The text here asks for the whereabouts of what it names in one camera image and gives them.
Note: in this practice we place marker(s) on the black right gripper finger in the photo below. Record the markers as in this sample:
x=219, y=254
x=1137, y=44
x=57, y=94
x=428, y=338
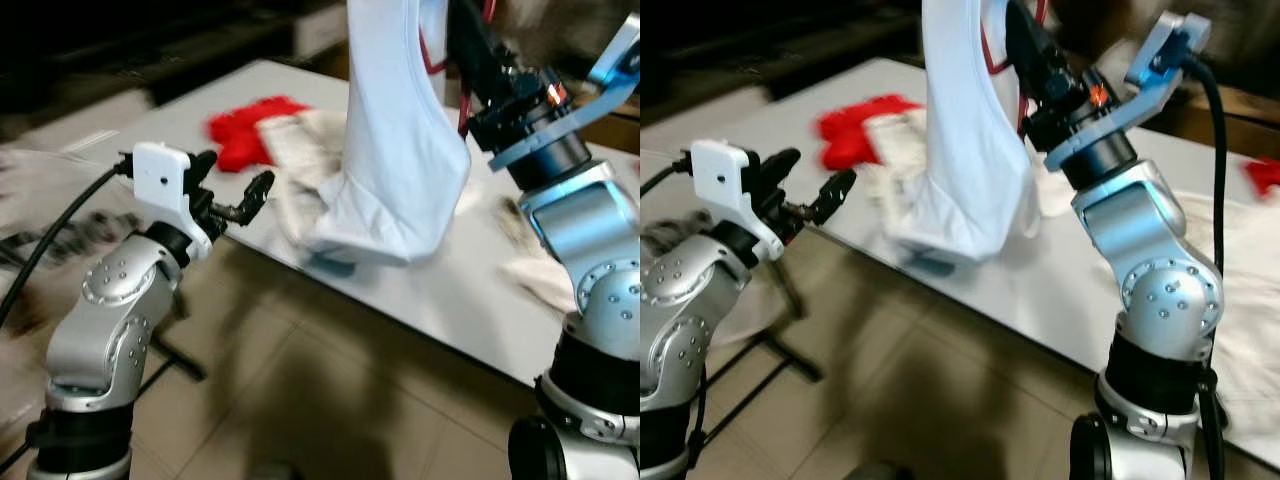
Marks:
x=1053, y=55
x=497, y=55
x=1028, y=45
x=470, y=45

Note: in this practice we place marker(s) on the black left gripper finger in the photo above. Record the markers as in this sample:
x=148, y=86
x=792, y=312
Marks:
x=258, y=192
x=205, y=167
x=838, y=190
x=784, y=167

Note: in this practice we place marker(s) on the cream white jacket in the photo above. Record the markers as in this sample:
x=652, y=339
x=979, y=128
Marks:
x=960, y=150
x=390, y=150

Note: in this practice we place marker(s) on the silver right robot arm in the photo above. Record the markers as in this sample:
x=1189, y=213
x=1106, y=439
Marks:
x=585, y=230
x=1150, y=240

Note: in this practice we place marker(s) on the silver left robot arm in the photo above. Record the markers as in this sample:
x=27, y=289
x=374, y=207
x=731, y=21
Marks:
x=110, y=310
x=690, y=300

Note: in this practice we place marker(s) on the red cloth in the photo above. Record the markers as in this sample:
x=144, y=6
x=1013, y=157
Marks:
x=1265, y=175
x=850, y=130
x=240, y=130

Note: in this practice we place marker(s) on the black metal stand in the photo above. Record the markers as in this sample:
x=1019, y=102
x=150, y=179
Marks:
x=180, y=361
x=795, y=359

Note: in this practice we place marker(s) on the white table black legs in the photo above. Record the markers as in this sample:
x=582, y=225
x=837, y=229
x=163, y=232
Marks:
x=470, y=310
x=1000, y=290

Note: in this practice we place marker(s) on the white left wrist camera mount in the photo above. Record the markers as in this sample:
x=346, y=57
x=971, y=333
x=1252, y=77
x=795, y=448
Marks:
x=160, y=180
x=725, y=180

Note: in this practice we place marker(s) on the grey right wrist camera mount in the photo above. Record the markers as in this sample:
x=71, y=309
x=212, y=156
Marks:
x=615, y=60
x=1165, y=50

